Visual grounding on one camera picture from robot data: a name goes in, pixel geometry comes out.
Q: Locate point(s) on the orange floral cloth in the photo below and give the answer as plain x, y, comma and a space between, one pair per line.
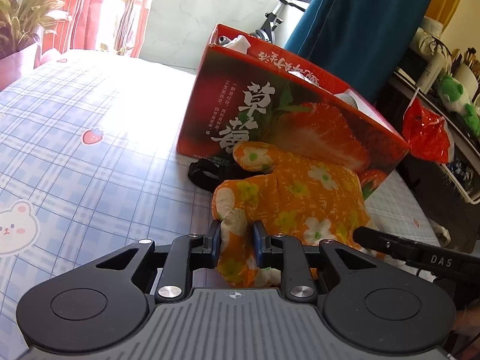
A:
290, 195

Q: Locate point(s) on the red plastic bag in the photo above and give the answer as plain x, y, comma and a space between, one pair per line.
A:
427, 134

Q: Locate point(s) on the white brush holder cup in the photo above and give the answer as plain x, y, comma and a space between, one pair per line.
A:
465, 76

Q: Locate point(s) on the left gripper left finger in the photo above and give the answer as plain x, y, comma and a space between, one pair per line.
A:
212, 245

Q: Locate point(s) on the plaid strawberry tablecloth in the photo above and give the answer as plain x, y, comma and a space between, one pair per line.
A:
89, 142

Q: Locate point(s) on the white wire shelf rack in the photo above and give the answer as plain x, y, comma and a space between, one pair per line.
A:
463, 170

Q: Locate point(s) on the white tube bottle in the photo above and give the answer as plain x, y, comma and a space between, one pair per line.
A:
431, 73

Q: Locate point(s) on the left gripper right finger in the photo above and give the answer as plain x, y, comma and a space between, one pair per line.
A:
261, 243

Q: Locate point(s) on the green white plush toy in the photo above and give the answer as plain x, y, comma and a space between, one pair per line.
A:
455, 98

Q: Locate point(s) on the black exercise bike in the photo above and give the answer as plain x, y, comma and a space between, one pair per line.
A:
281, 21

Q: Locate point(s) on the pink red curtain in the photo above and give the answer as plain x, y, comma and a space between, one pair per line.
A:
112, 26

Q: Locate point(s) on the red strawberry cardboard box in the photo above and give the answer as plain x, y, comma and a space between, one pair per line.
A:
274, 96

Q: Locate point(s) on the small potted plant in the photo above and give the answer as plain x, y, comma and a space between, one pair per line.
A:
22, 24

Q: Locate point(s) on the white mesh cloth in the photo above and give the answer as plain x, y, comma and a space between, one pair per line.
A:
239, 44

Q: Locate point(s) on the teal curtain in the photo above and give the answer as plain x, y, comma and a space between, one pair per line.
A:
359, 41

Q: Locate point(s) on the beige bundled cloth bag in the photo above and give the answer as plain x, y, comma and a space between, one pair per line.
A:
427, 46

